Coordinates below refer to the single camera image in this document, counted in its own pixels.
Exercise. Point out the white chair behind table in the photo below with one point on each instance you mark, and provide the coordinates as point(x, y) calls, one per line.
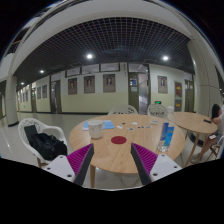
point(123, 109)
point(157, 110)

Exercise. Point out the round wooden table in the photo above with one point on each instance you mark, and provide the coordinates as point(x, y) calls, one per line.
point(193, 122)
point(143, 130)

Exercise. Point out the framed portrait on wall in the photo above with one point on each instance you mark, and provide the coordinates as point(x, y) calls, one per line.
point(72, 86)
point(89, 84)
point(162, 85)
point(109, 84)

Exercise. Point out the black bag on chair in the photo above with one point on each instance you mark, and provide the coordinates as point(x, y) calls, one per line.
point(48, 146)

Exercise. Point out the white plastic chair left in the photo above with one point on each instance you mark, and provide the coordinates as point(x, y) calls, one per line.
point(39, 127)

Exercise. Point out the round red coaster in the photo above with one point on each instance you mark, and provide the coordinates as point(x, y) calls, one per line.
point(118, 140)

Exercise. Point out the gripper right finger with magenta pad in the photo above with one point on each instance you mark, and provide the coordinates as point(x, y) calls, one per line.
point(152, 167)

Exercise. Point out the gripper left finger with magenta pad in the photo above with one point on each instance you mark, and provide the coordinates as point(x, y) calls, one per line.
point(74, 166)

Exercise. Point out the white ceramic mug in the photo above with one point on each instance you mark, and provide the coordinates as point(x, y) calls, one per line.
point(95, 128)

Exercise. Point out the light blue paper sheet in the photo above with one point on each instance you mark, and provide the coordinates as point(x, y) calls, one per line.
point(107, 125)

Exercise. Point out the red poster on wall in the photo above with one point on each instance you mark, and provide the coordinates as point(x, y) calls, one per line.
point(178, 89)

